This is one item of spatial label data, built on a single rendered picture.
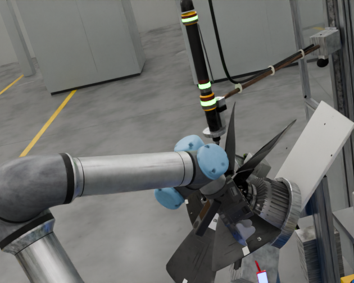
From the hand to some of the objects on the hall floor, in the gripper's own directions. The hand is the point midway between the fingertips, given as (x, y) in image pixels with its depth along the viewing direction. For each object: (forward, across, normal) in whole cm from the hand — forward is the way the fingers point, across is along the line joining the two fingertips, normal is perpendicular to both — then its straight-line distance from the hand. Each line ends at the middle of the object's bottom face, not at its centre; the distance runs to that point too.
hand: (241, 242), depth 132 cm
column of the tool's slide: (+134, +63, -22) cm, 149 cm away
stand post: (+126, +35, +2) cm, 130 cm away
